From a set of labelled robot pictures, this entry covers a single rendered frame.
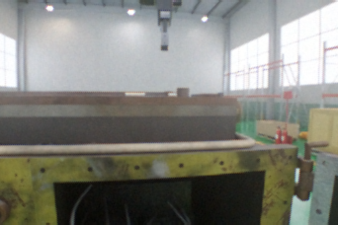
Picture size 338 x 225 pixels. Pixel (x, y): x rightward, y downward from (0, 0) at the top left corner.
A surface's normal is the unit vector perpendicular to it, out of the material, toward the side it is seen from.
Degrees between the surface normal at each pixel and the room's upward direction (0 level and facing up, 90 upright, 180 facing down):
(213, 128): 90
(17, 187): 90
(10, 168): 90
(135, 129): 90
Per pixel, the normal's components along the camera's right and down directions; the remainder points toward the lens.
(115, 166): 0.16, 0.08
